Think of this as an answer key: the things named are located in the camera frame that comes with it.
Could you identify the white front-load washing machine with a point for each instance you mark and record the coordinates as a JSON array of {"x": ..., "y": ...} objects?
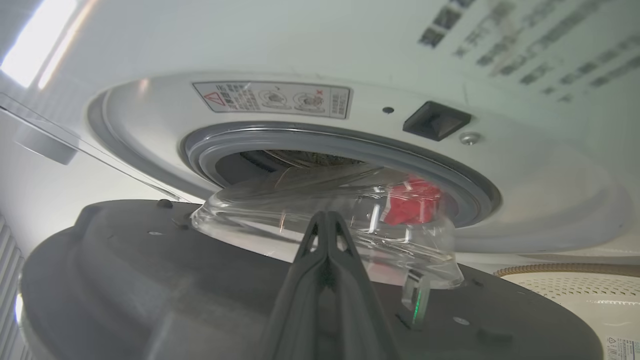
[{"x": 350, "y": 45}]

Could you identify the dark grey washing machine door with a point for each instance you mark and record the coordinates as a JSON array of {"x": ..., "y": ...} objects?
[{"x": 125, "y": 280}]

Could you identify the red and white garment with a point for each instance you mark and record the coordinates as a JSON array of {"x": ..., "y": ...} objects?
[{"x": 412, "y": 202}]

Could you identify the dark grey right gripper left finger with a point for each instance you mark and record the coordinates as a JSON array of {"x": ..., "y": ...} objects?
[{"x": 295, "y": 310}]

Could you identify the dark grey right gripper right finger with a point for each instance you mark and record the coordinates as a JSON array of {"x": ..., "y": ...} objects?
[{"x": 360, "y": 310}]

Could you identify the cream perforated laundry basket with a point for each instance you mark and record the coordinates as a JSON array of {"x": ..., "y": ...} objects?
[{"x": 575, "y": 295}]

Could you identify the warning sticker with red triangle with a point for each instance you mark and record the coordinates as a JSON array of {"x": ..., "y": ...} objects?
[{"x": 272, "y": 99}]

